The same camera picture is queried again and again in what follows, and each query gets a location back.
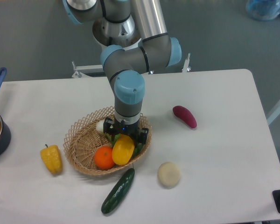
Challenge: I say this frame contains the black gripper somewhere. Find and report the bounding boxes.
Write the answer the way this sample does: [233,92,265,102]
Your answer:
[103,117,149,145]

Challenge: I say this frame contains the yellow mango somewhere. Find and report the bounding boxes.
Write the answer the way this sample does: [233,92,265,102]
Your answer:
[112,134,135,165]

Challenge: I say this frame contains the purple sweet potato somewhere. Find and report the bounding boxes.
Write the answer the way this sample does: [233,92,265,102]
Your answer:
[172,105,197,129]

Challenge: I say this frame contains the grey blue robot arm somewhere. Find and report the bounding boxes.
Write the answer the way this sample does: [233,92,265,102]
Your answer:
[63,0,182,144]

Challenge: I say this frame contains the woven wicker basket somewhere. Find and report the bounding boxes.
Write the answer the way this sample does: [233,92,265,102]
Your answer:
[63,106,152,176]

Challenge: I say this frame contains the green white bok choy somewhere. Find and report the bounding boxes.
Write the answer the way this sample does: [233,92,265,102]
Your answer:
[96,120,143,159]

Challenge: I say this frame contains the orange fruit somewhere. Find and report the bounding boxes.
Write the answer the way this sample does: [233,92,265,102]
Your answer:
[94,146,115,170]

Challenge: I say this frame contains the dark green cucumber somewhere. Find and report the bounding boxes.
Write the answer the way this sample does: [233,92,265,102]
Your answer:
[101,168,135,215]

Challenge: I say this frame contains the yellow bell pepper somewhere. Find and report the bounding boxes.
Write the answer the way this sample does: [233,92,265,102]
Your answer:
[40,144,63,175]

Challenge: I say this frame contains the blue plastic bag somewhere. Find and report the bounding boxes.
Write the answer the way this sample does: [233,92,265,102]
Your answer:
[245,0,280,21]

